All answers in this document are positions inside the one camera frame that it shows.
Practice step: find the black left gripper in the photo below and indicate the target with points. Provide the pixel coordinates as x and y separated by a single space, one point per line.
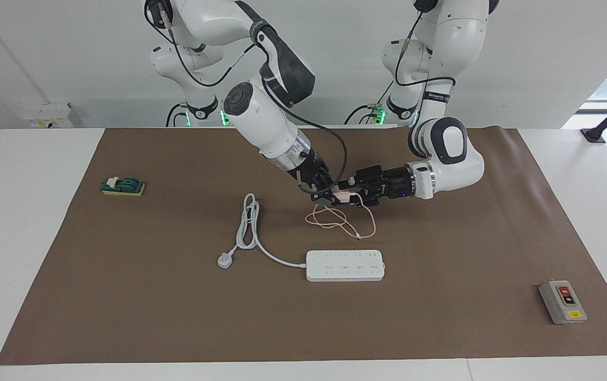
388 182

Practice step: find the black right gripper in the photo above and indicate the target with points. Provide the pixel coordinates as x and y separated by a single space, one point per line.
311 172

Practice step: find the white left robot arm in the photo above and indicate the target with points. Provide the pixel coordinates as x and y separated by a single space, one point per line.
457 53

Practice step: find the brown table mat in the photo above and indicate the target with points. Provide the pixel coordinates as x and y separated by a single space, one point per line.
303 317

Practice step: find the white power strip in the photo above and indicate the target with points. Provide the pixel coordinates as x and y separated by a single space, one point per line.
346 265

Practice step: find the grey on-off switch box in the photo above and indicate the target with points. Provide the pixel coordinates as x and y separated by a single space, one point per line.
562 301

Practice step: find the white wall socket box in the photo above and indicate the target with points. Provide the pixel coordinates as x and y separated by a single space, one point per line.
52 116

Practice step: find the green knife switch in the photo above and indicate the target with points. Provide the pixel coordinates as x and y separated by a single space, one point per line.
123 186

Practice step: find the pink charger block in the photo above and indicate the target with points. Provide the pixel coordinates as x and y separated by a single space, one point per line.
345 198

